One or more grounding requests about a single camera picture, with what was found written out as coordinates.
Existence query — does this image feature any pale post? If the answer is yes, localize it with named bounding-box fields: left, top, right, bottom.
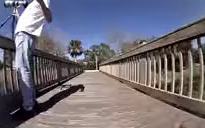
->
left=95, top=54, right=99, bottom=71

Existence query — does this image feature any person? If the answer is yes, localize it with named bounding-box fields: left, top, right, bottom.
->
left=3, top=0, right=53, bottom=112

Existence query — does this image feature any wooden bridge railing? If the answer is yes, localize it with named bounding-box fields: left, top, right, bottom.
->
left=98, top=14, right=205, bottom=122
left=0, top=30, right=85, bottom=98

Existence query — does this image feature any bare tree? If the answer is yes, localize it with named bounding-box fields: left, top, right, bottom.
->
left=35, top=31, right=68, bottom=59

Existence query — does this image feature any group of green trees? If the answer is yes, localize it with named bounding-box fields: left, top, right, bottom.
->
left=82, top=42, right=117, bottom=71

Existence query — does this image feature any palm tree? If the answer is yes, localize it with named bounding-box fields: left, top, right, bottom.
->
left=67, top=39, right=85, bottom=64

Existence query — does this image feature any wooden plank bridge deck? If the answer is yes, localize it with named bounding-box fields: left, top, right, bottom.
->
left=0, top=69, right=205, bottom=128

